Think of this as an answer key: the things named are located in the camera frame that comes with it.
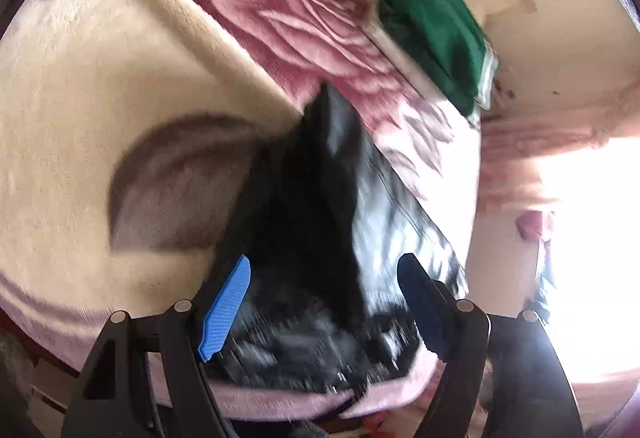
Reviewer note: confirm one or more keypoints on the pink curtain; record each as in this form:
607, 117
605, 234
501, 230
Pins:
535, 223

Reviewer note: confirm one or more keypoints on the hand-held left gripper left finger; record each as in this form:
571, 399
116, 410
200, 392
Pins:
225, 303

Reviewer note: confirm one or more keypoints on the black garment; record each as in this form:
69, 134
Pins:
330, 218

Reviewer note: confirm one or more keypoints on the floral plush blanket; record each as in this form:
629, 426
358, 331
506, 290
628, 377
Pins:
150, 93

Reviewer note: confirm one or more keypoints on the folded green garment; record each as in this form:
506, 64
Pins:
440, 38

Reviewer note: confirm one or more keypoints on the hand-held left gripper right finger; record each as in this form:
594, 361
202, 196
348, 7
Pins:
425, 313

